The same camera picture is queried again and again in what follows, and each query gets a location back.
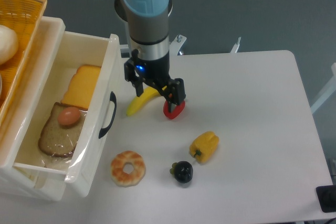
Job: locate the white table leg right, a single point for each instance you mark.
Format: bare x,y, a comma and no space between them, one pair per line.
326,92

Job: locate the brown bread slice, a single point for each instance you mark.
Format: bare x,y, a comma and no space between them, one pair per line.
60,141

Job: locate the glazed bagel donut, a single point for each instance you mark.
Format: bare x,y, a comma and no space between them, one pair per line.
127,169

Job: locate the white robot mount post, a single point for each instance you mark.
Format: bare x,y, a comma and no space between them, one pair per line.
126,48

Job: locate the black device at edge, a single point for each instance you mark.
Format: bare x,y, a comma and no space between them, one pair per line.
326,197

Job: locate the yellow bell pepper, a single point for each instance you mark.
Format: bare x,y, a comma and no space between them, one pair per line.
204,146

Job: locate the black top drawer handle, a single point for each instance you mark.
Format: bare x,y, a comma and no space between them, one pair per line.
109,116

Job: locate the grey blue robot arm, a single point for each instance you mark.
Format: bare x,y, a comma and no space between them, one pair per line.
148,30

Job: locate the dark purple mangosteen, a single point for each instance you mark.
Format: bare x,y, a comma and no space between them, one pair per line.
182,171

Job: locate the yellow toast slice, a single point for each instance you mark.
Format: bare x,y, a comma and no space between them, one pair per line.
82,86

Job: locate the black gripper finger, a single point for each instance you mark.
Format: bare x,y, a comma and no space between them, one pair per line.
174,92
130,75

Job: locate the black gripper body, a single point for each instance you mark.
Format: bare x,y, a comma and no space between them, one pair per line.
154,73

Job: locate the yellow wicker basket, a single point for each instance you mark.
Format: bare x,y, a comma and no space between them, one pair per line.
21,18

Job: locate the white metal frame bracket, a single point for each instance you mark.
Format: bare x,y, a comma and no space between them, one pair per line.
236,46

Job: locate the brown egg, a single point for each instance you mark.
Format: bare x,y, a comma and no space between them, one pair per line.
69,116

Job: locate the red bell pepper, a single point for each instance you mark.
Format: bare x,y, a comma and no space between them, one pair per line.
172,112

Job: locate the yellow banana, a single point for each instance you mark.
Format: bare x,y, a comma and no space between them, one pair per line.
138,103

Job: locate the white bread bun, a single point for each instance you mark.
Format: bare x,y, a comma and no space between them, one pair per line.
9,44

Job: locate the white drawer cabinet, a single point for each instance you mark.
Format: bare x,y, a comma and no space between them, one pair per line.
13,129

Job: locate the white top drawer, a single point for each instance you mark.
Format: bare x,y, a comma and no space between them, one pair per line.
59,175

